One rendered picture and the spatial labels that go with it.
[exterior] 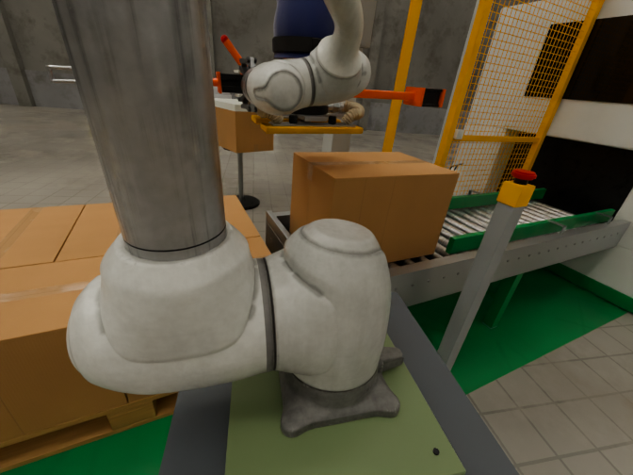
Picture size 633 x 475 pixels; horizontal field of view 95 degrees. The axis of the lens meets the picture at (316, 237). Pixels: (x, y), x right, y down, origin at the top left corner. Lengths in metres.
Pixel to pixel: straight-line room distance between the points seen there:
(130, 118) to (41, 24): 11.31
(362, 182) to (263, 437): 0.82
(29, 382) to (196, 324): 0.99
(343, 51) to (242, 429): 0.68
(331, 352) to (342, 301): 0.07
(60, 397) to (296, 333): 1.06
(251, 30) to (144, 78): 10.08
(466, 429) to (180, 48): 0.62
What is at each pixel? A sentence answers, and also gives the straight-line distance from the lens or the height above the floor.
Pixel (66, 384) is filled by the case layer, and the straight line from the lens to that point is 1.29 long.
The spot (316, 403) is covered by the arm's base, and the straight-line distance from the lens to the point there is 0.48.
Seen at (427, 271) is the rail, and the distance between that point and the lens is 1.30.
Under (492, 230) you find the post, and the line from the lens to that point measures 1.18.
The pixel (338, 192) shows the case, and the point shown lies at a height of 0.90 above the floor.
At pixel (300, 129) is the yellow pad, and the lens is 0.99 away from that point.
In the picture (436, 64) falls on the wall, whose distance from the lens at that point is 11.88.
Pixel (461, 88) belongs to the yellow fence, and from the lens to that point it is 2.19.
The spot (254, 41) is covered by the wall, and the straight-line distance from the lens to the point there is 10.30.
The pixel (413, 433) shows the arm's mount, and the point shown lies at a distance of 0.52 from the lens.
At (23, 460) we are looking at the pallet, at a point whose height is 0.02.
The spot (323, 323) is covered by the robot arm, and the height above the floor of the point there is 0.97.
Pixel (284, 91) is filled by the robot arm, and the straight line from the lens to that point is 0.64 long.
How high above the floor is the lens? 1.22
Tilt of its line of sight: 27 degrees down
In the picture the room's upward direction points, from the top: 6 degrees clockwise
